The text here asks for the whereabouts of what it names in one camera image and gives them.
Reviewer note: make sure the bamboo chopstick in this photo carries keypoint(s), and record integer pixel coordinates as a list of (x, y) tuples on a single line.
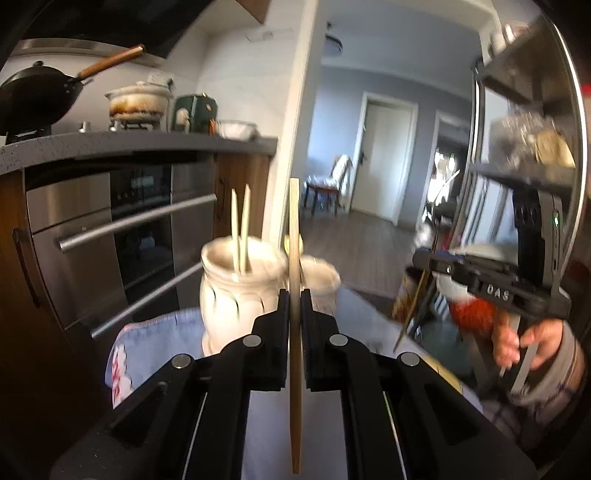
[(234, 231), (296, 351), (244, 233)]

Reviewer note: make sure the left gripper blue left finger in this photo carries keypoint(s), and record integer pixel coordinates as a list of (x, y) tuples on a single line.
[(217, 400)]

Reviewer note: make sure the white interior door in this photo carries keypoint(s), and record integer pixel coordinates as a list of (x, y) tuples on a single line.
[(385, 155)]

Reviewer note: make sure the wooden chair with cloth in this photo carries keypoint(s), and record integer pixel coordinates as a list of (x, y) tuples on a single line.
[(330, 185)]

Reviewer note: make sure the dark waste bin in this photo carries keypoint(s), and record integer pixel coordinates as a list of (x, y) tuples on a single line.
[(406, 292)]

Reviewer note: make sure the person's right hand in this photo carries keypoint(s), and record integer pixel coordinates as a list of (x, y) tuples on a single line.
[(507, 343)]

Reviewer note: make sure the green air fryer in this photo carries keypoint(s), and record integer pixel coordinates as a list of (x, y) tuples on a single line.
[(194, 113)]

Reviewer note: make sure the yellow plastic tulip spoon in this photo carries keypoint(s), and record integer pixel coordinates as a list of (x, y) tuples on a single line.
[(287, 244)]

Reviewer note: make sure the cream floral ceramic utensil holder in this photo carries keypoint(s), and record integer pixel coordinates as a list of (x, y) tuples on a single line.
[(230, 301)]

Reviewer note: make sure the white fluted bowl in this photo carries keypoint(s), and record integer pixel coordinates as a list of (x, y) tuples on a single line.
[(236, 130)]

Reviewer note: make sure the gold metal fork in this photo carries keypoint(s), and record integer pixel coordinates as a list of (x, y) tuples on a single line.
[(413, 307)]

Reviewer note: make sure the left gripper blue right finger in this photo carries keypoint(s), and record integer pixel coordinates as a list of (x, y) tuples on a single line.
[(336, 362)]

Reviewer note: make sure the round ceiling lamp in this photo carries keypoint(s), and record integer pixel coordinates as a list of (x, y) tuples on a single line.
[(332, 46)]

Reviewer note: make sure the grey handheld camera mount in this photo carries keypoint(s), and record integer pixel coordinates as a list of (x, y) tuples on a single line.
[(538, 221)]

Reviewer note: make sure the black wok wooden handle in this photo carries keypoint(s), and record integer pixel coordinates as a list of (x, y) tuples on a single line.
[(37, 97)]

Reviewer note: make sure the metal storage rack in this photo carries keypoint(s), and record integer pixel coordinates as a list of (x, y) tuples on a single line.
[(528, 132)]

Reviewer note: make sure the stainless steel built-in oven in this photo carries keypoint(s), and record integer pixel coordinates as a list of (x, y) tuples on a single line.
[(121, 246)]

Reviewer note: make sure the white ceramic casserole pot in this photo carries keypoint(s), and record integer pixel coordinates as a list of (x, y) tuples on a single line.
[(143, 101)]

